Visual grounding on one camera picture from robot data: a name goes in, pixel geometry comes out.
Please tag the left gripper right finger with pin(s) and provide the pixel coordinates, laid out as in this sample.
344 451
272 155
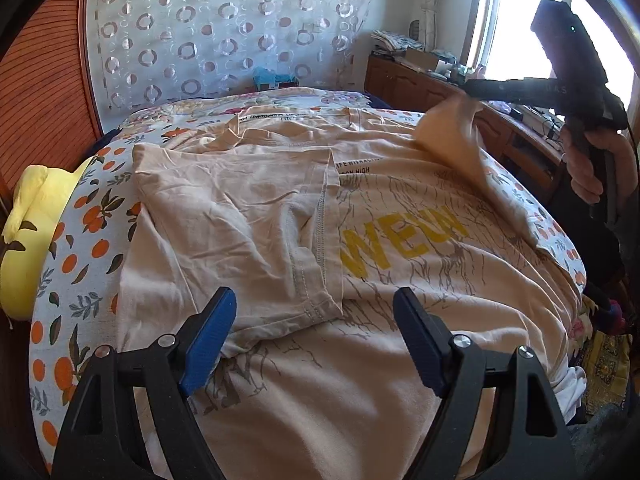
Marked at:
526 436

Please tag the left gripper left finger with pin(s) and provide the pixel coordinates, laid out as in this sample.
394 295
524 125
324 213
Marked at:
101 436

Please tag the beige printed t-shirt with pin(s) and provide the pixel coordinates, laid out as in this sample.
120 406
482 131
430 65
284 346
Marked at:
350 269

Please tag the long wooden cabinet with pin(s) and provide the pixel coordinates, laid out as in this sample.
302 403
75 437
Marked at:
535 161

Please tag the orange print bed blanket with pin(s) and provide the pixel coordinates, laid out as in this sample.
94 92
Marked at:
75 269

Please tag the cardboard box on cabinet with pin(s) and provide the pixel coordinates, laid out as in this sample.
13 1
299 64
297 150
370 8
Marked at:
420 60

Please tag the folded cloth stack on cabinet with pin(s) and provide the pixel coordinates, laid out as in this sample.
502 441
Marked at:
394 43

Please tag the yellow Pikachu plush toy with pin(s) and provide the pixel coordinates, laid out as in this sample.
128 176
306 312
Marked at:
39 199

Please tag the blue object behind bed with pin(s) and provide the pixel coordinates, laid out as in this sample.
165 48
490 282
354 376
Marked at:
265 79

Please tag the wooden slatted wardrobe door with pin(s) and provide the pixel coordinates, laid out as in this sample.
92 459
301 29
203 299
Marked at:
48 113

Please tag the floral pink bed blanket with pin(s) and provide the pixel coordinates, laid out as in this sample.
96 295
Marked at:
191 111

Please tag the circle pattern sheer curtain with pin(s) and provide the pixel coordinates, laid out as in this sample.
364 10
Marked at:
147 52

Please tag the window with wooden frame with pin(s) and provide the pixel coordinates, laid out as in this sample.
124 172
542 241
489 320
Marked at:
510 41

